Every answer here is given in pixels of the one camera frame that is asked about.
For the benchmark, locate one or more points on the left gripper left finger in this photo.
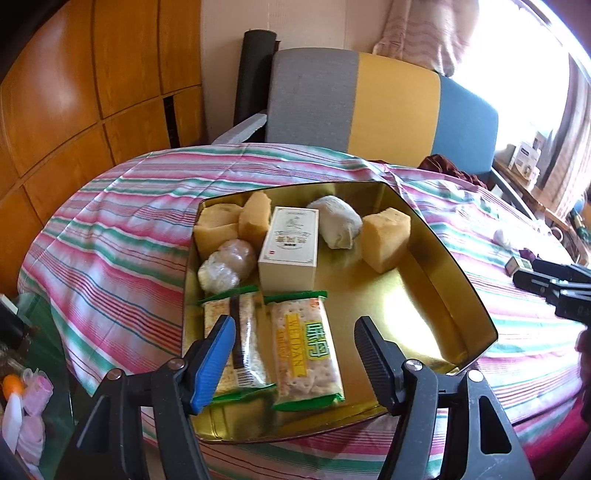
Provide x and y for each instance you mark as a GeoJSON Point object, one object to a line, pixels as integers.
{"type": "Point", "coordinates": [108, 441]}

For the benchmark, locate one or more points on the green white small box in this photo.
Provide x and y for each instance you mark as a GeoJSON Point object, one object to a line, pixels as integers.
{"type": "Point", "coordinates": [516, 263]}

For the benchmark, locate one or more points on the wooden wardrobe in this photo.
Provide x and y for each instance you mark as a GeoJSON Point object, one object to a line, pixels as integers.
{"type": "Point", "coordinates": [99, 83]}

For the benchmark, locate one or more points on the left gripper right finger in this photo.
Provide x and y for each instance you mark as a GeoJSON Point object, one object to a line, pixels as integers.
{"type": "Point", "coordinates": [480, 441]}

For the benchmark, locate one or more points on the striped bed sheet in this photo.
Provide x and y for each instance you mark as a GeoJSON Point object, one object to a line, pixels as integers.
{"type": "Point", "coordinates": [110, 265]}

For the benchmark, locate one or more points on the wooden side desk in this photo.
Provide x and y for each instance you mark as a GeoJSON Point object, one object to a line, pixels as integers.
{"type": "Point", "coordinates": [531, 198]}

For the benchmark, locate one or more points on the dark red cloth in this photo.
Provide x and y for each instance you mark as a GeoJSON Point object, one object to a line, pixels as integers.
{"type": "Point", "coordinates": [440, 164]}

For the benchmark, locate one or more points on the tricolour chair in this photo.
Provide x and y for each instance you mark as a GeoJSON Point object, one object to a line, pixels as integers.
{"type": "Point", "coordinates": [376, 108]}

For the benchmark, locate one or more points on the green yellow cracker pack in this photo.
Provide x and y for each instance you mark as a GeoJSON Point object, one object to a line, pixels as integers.
{"type": "Point", "coordinates": [307, 367]}

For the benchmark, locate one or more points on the beige roll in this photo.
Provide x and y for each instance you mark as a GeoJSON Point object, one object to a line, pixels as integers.
{"type": "Point", "coordinates": [339, 224]}

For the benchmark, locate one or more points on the cracker pack with dark stripe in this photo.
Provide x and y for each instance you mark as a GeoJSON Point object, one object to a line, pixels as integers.
{"type": "Point", "coordinates": [245, 371]}

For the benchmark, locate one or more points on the yellow sponge cake block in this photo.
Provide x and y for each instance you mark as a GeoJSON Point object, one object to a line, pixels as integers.
{"type": "Point", "coordinates": [384, 239]}

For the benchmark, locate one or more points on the black rolled mat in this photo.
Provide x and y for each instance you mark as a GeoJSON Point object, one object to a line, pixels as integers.
{"type": "Point", "coordinates": [254, 72]}

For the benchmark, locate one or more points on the pink patterned curtain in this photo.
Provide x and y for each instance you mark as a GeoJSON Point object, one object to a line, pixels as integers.
{"type": "Point", "coordinates": [433, 34]}

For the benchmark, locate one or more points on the gold tin box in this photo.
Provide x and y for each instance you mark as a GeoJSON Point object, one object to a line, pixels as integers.
{"type": "Point", "coordinates": [427, 305]}

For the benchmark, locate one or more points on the white product box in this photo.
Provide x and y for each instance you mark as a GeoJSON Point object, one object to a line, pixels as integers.
{"type": "Point", "coordinates": [524, 160]}

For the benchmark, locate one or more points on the white plastic-wrapped ball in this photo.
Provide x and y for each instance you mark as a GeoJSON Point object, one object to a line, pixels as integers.
{"type": "Point", "coordinates": [502, 240]}
{"type": "Point", "coordinates": [227, 267]}

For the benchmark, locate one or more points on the purple snack packet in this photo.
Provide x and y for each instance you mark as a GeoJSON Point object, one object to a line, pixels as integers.
{"type": "Point", "coordinates": [528, 255]}

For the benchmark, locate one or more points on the beige carton box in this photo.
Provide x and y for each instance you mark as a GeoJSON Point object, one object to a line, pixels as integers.
{"type": "Point", "coordinates": [289, 258]}

